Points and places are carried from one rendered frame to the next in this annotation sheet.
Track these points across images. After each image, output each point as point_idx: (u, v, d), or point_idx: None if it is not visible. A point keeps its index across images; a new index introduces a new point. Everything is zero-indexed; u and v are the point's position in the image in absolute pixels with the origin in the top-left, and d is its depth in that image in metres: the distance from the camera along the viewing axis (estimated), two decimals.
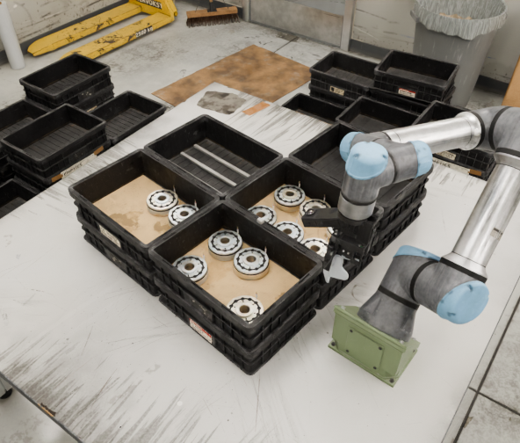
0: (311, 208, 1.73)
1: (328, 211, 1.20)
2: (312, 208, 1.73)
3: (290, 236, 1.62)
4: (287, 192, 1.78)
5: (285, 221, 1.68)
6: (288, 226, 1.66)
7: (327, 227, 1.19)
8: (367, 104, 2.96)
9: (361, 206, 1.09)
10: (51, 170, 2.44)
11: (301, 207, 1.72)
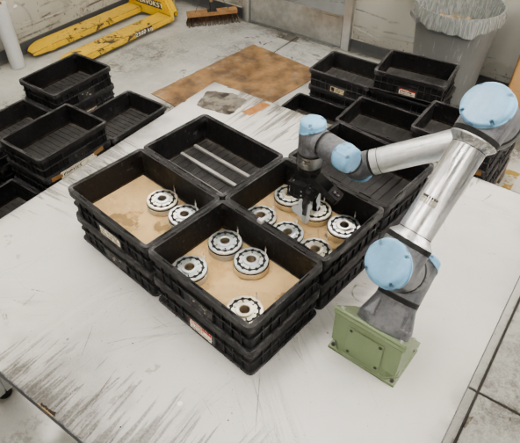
0: (311, 208, 1.73)
1: (324, 185, 1.58)
2: (312, 208, 1.73)
3: (290, 236, 1.62)
4: (287, 192, 1.78)
5: (285, 221, 1.68)
6: (288, 226, 1.66)
7: None
8: (367, 104, 2.96)
9: None
10: (51, 170, 2.44)
11: None
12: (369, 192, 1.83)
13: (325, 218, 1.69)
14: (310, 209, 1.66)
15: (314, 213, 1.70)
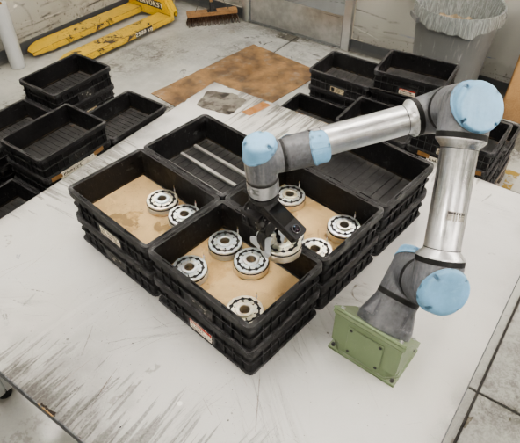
0: None
1: (281, 217, 1.25)
2: None
3: None
4: (287, 192, 1.78)
5: None
6: None
7: None
8: (367, 104, 2.96)
9: None
10: (51, 170, 2.44)
11: None
12: (369, 192, 1.83)
13: (291, 253, 1.37)
14: (270, 243, 1.35)
15: (278, 245, 1.39)
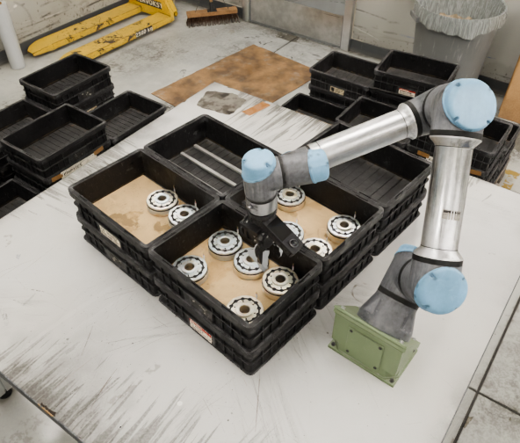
0: (276, 278, 1.51)
1: (279, 232, 1.28)
2: (277, 278, 1.52)
3: None
4: (287, 192, 1.78)
5: (285, 221, 1.68)
6: (288, 226, 1.66)
7: None
8: (367, 104, 2.96)
9: None
10: (51, 170, 2.44)
11: (264, 276, 1.51)
12: (369, 192, 1.83)
13: None
14: (268, 256, 1.37)
15: (277, 285, 1.48)
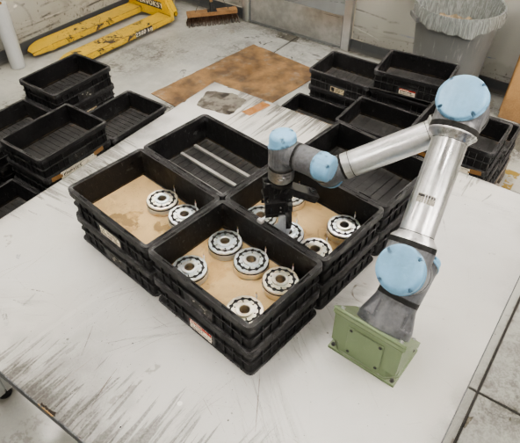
0: (276, 278, 1.51)
1: (301, 189, 1.56)
2: (277, 278, 1.52)
3: (290, 236, 1.62)
4: None
5: None
6: None
7: None
8: (367, 104, 2.96)
9: None
10: (51, 170, 2.44)
11: (264, 276, 1.51)
12: (369, 192, 1.83)
13: None
14: None
15: (277, 285, 1.48)
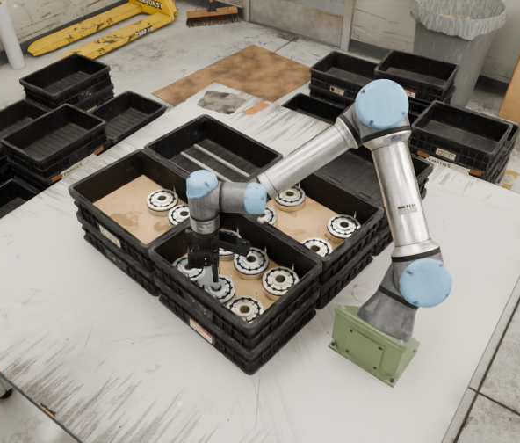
0: (276, 278, 1.51)
1: (229, 240, 1.41)
2: (277, 278, 1.52)
3: (218, 293, 1.46)
4: (287, 192, 1.78)
5: (218, 275, 1.51)
6: (220, 280, 1.50)
7: None
8: None
9: None
10: (51, 170, 2.44)
11: (264, 276, 1.51)
12: (369, 192, 1.83)
13: None
14: (218, 272, 1.47)
15: (277, 285, 1.48)
